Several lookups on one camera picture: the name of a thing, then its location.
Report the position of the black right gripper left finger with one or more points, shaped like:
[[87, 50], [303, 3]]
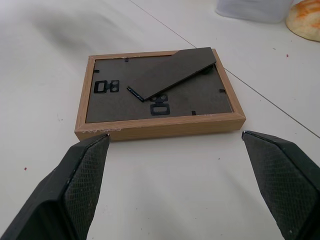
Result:
[[75, 190]]

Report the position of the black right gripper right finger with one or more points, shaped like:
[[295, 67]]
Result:
[[282, 180]]

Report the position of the yellow orange round bread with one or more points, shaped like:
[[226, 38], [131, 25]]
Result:
[[306, 22]]

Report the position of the translucent plastic container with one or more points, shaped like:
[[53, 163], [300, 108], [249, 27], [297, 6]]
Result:
[[252, 10]]

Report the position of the wooden picture frame face down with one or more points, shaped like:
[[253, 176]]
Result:
[[140, 110]]

